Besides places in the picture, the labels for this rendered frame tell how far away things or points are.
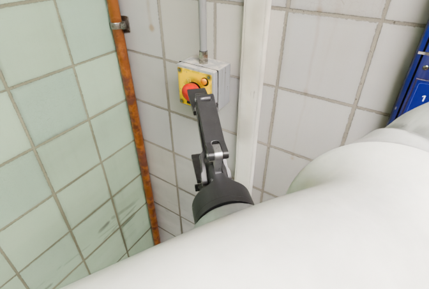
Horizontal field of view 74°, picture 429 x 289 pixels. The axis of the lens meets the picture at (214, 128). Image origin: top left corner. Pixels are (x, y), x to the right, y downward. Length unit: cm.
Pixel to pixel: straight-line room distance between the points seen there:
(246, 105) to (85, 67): 42
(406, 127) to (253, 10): 43
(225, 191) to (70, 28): 56
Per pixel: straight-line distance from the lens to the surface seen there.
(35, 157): 80
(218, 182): 34
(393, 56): 55
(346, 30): 55
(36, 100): 76
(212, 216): 31
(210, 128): 36
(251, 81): 61
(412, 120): 19
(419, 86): 53
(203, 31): 61
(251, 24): 58
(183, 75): 63
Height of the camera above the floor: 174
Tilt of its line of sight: 34 degrees down
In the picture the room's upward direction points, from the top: straight up
